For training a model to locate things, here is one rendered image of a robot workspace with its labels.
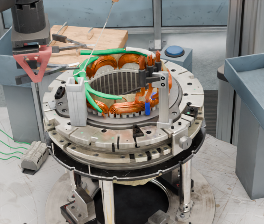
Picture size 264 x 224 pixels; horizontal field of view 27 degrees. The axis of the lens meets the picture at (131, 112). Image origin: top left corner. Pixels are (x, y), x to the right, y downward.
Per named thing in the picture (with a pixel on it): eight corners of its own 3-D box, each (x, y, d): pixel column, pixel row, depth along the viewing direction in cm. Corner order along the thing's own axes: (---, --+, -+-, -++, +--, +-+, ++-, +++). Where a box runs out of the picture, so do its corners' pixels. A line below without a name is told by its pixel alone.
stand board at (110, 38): (26, 69, 132) (24, 60, 131) (54, 33, 147) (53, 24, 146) (107, 76, 127) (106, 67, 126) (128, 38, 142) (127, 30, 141)
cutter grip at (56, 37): (52, 40, 135) (51, 34, 134) (54, 38, 136) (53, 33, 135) (65, 43, 134) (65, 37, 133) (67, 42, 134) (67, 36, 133)
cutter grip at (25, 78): (16, 85, 103) (15, 78, 102) (15, 83, 103) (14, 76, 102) (38, 81, 104) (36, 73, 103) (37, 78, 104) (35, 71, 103)
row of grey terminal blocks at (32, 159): (35, 176, 140) (32, 162, 137) (18, 172, 141) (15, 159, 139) (52, 152, 147) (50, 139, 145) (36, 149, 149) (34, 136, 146)
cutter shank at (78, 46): (59, 51, 129) (58, 49, 129) (59, 49, 130) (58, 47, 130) (85, 48, 130) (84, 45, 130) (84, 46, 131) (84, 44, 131)
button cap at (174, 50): (179, 57, 135) (179, 53, 134) (164, 54, 136) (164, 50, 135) (184, 49, 138) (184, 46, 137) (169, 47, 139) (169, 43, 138)
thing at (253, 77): (303, 214, 125) (322, 110, 109) (258, 224, 123) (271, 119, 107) (258, 148, 145) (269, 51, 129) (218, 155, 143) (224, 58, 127)
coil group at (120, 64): (117, 73, 116) (116, 55, 114) (118, 68, 118) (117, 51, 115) (146, 74, 116) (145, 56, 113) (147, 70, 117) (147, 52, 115)
